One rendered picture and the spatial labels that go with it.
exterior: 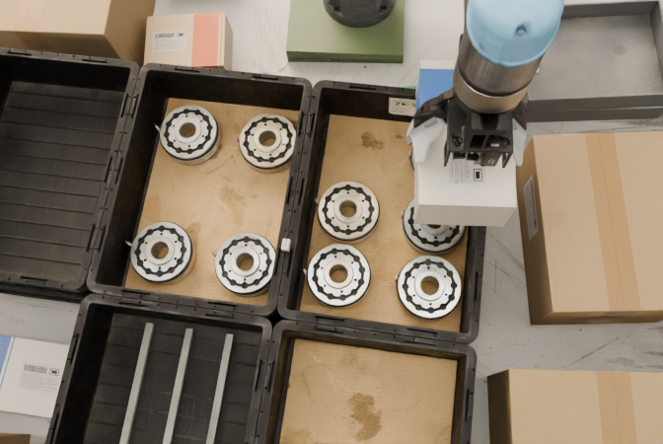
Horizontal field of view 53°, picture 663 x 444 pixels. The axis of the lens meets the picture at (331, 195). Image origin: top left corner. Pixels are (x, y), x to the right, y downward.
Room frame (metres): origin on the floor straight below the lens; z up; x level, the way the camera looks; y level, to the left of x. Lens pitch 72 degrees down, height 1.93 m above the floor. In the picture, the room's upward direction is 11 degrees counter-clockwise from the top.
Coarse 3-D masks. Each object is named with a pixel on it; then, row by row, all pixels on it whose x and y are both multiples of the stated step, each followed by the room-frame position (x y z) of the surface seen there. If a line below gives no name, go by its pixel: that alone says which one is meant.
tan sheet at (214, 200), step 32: (224, 128) 0.53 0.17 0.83; (160, 160) 0.49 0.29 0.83; (224, 160) 0.47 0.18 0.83; (160, 192) 0.43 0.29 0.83; (192, 192) 0.42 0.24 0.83; (224, 192) 0.41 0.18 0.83; (256, 192) 0.40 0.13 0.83; (192, 224) 0.36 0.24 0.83; (224, 224) 0.35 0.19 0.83; (256, 224) 0.34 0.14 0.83; (160, 256) 0.31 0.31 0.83; (160, 288) 0.26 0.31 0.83; (192, 288) 0.25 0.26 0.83; (224, 288) 0.24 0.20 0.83
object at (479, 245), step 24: (312, 96) 0.51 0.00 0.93; (408, 96) 0.48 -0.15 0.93; (312, 120) 0.47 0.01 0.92; (312, 144) 0.42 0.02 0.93; (480, 240) 0.22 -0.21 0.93; (288, 264) 0.24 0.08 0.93; (480, 264) 0.18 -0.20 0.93; (288, 288) 0.20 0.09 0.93; (480, 288) 0.15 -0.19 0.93; (288, 312) 0.16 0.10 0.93; (432, 336) 0.09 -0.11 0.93; (456, 336) 0.08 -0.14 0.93
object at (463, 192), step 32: (448, 64) 0.41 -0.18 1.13; (416, 96) 0.41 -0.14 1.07; (448, 160) 0.28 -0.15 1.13; (512, 160) 0.27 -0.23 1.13; (416, 192) 0.26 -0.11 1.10; (448, 192) 0.24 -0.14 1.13; (480, 192) 0.23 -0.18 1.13; (512, 192) 0.22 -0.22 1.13; (448, 224) 0.22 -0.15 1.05; (480, 224) 0.21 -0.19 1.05
